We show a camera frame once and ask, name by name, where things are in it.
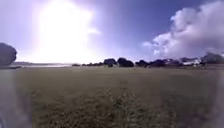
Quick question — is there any row of dark trees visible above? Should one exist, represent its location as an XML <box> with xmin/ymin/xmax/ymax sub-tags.
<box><xmin>71</xmin><ymin>57</ymin><xmax>183</xmax><ymax>69</ymax></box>

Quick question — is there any grass field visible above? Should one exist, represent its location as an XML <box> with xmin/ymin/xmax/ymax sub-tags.
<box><xmin>0</xmin><ymin>65</ymin><xmax>224</xmax><ymax>128</ymax></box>

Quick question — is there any white building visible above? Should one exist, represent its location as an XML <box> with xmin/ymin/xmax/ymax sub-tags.
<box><xmin>181</xmin><ymin>58</ymin><xmax>203</xmax><ymax>67</ymax></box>

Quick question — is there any dark tree clump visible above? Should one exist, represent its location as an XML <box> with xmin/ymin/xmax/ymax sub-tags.
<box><xmin>201</xmin><ymin>52</ymin><xmax>224</xmax><ymax>65</ymax></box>

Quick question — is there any large dark tree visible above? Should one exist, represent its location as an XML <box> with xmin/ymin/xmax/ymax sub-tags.
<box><xmin>0</xmin><ymin>42</ymin><xmax>18</xmax><ymax>68</ymax></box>

